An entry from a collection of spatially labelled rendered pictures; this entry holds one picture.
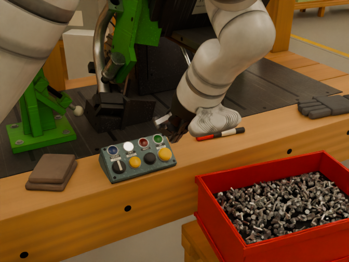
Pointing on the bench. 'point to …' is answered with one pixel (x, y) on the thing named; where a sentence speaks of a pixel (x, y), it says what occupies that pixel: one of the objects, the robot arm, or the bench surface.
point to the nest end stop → (106, 108)
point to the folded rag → (52, 172)
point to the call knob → (119, 166)
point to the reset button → (134, 162)
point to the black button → (150, 157)
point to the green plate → (134, 26)
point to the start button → (164, 154)
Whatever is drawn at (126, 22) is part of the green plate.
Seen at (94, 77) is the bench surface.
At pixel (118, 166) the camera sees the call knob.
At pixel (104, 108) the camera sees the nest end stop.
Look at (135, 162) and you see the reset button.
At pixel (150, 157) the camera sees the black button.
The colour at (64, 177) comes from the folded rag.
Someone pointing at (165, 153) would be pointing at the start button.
